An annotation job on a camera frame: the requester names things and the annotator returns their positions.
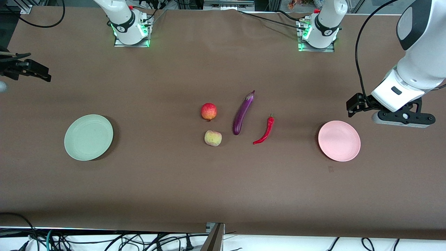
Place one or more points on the red chili pepper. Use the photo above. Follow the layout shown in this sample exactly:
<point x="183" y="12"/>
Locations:
<point x="268" y="129"/>

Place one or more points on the brown table cloth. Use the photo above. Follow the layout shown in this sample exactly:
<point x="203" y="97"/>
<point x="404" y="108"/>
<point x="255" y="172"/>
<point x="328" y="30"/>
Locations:
<point x="223" y="188"/>

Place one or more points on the red apple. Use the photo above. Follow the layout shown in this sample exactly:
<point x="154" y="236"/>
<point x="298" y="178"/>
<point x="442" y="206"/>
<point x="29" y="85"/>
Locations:
<point x="208" y="111"/>

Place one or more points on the orange background objects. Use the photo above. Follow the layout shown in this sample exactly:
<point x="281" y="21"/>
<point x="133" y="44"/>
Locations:
<point x="296" y="3"/>

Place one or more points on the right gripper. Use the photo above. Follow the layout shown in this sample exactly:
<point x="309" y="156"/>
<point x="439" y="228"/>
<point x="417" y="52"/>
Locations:
<point x="14" y="68"/>

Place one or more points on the yellow peach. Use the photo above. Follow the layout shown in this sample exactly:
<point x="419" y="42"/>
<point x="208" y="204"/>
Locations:
<point x="213" y="138"/>

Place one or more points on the aluminium profile bar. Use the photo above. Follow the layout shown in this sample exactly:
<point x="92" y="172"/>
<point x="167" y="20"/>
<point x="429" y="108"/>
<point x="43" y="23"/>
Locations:
<point x="214" y="238"/>

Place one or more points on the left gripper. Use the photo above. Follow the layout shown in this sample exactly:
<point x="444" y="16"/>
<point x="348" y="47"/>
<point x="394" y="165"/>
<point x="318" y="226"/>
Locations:
<point x="366" y="101"/>

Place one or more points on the purple eggplant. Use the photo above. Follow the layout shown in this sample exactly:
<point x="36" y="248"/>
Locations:
<point x="242" y="113"/>

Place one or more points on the light green round plate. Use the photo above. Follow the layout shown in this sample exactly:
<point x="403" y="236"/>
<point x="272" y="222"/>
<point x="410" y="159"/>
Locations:
<point x="89" y="137"/>

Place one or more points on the pink round plate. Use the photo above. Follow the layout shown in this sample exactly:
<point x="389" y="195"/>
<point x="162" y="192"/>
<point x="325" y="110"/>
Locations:
<point x="339" y="141"/>

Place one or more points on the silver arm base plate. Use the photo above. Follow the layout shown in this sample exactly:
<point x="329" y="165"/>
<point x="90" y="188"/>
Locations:
<point x="329" y="49"/>
<point x="120" y="43"/>

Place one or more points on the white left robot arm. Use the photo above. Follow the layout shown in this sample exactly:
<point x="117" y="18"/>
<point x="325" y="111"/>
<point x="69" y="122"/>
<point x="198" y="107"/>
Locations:
<point x="421" y="52"/>

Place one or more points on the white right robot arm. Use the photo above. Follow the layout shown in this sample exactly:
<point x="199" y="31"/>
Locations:
<point x="122" y="17"/>

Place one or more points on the silver frame rail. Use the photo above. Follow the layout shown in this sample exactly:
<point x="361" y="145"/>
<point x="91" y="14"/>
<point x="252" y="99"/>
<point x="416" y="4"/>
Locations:
<point x="228" y="5"/>

